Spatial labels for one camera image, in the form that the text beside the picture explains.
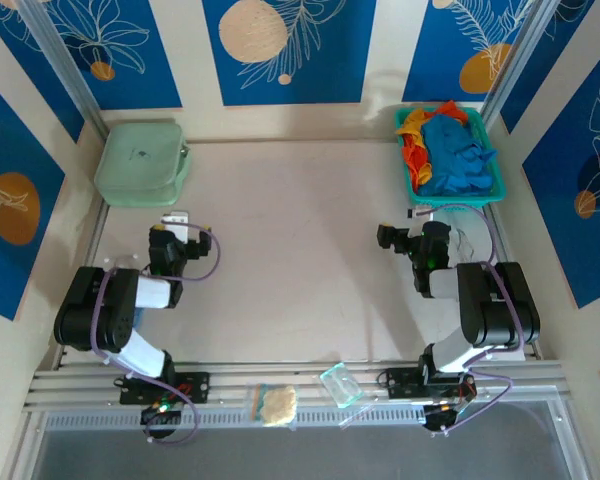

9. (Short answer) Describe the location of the blue t-shirt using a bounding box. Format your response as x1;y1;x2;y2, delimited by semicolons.
419;113;499;197

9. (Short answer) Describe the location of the teal plastic basket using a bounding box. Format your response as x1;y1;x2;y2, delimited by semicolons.
393;105;507;206

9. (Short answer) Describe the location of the mint green zip case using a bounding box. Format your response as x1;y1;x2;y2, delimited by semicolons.
93;122;194;209

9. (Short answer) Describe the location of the orange-red t-shirt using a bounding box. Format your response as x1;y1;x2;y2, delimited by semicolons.
398;99;470;194

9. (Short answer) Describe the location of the clear empty plastic bag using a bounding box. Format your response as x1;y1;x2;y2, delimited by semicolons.
338;397;381;431

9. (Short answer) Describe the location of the plastic bag with beige contents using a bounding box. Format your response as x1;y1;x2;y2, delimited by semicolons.
243;382;301;431

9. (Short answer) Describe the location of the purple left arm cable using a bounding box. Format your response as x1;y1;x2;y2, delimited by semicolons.
90;223;224;447

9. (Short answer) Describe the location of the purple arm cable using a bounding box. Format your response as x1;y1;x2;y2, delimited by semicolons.
410;203;527;436
90;223;224;447

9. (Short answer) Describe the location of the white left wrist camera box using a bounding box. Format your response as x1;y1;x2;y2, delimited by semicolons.
159;211;192;247

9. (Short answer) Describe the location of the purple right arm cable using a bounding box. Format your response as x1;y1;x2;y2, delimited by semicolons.
410;203;527;436

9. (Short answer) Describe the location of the blue floral wall panel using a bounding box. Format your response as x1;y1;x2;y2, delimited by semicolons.
499;0;597;135
0;0;184;112
402;0;536;104
0;69;67;321
201;0;379;107
522;47;600;310

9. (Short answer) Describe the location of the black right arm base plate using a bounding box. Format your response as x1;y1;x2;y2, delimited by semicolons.
385;367;476;401

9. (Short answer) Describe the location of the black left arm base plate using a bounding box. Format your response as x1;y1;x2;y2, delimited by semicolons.
118;370;211;405

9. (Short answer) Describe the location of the aluminium frame rail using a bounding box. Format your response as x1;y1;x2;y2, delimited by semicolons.
22;359;567;415

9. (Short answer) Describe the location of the black cable connector module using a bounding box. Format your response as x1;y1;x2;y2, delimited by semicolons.
139;402;185;437
422;402;465;435

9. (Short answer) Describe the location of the slotted grey cable duct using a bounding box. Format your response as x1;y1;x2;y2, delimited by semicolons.
42;403;556;432

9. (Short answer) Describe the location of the aluminium frame post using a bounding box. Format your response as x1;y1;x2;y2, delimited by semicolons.
479;0;566;126
17;0;106;140

